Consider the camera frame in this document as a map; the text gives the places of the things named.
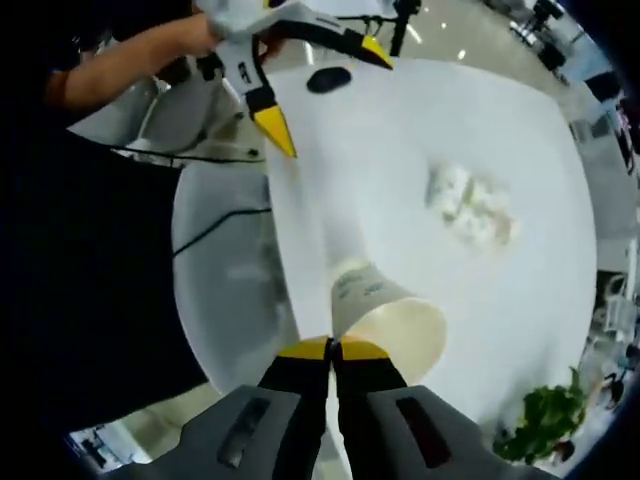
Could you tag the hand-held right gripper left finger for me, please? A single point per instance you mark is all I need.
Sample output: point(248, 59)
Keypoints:
point(225, 440)

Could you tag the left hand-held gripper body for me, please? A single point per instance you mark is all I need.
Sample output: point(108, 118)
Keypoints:
point(240, 15)

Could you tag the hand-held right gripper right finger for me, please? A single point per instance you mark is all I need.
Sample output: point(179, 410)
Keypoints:
point(425, 440)

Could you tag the white paper cup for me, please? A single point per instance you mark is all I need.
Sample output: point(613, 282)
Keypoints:
point(380, 310)

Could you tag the white tissue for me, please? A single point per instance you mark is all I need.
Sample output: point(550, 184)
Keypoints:
point(470, 205)

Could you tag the person's left hand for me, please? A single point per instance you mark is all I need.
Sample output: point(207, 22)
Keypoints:
point(200, 35)

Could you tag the small black device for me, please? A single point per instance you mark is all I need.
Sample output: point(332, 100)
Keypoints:
point(327, 81)

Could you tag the black tripod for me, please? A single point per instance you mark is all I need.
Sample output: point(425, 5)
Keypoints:
point(400, 35)

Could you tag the green potted plant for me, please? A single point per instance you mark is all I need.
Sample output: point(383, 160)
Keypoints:
point(545, 420)

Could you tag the person's dark shirt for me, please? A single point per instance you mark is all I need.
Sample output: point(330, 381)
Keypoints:
point(75, 250)

